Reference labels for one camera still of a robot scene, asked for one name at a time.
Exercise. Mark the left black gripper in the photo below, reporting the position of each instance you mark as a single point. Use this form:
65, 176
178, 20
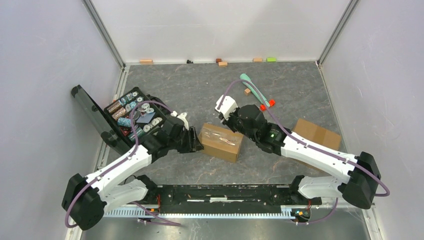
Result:
193, 144

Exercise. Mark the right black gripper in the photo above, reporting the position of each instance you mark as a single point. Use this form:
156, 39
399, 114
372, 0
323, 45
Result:
228, 122

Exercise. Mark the brown cardboard express box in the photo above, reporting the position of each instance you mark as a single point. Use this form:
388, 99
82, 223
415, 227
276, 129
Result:
220, 142

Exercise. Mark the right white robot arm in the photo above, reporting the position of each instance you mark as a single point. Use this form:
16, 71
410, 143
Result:
355, 178

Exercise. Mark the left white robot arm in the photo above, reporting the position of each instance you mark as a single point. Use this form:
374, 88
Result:
87, 198

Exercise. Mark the flat brown cardboard box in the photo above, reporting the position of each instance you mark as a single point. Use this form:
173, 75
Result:
317, 134

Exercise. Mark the small brown wooden cube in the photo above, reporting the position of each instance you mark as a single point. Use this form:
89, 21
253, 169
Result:
247, 92

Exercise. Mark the orange tan wooden block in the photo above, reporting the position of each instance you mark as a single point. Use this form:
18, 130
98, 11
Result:
257, 60

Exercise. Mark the green block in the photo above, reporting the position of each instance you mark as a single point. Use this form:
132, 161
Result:
271, 59

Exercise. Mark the black case with poker chips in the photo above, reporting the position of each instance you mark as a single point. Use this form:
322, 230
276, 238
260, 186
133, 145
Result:
133, 116

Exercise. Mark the tan block far left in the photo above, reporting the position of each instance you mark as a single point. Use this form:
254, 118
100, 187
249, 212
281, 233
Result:
146, 61

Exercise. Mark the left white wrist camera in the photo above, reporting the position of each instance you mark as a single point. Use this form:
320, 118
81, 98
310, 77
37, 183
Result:
183, 117

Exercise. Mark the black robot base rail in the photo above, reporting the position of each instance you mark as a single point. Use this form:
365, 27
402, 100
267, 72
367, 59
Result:
224, 198

